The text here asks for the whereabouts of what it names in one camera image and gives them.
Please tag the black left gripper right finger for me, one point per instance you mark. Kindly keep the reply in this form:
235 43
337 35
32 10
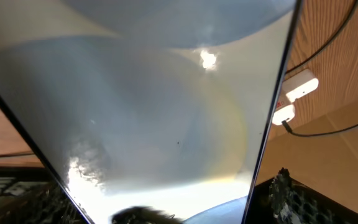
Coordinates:
284 200

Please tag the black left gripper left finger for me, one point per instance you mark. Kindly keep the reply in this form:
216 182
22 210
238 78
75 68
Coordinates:
45 204

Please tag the blue Galaxy smartphone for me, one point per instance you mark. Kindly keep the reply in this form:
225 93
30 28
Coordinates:
158 103

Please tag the white charger adapter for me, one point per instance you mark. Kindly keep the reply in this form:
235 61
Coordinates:
283 113

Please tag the white power strip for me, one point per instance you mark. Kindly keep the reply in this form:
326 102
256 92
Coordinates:
299 85

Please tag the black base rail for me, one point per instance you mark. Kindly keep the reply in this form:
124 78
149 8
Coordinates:
17 181

